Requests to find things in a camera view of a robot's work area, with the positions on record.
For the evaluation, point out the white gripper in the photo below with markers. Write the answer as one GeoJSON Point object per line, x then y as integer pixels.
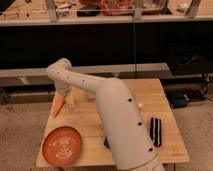
{"type": "Point", "coordinates": [63, 89]}

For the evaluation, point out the orange pepper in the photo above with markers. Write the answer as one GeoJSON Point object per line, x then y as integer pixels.
{"type": "Point", "coordinates": [57, 104]}

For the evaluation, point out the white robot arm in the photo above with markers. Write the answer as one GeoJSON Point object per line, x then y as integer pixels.
{"type": "Point", "coordinates": [128, 138]}

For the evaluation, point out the orange ceramic bowl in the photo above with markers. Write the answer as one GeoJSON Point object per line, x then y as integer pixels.
{"type": "Point", "coordinates": [62, 146]}

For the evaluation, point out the translucent plastic cup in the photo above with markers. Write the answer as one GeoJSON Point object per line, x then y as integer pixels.
{"type": "Point", "coordinates": [90, 96]}

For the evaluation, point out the wooden table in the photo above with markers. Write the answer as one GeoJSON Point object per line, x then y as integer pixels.
{"type": "Point", "coordinates": [84, 117]}

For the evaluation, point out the blue sponge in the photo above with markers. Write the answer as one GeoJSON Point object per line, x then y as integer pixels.
{"type": "Point", "coordinates": [106, 144]}

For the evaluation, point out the black striped brush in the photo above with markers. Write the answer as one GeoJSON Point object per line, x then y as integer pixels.
{"type": "Point", "coordinates": [155, 131]}

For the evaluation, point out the black device on floor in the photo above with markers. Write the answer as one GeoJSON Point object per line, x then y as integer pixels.
{"type": "Point", "coordinates": [177, 99]}

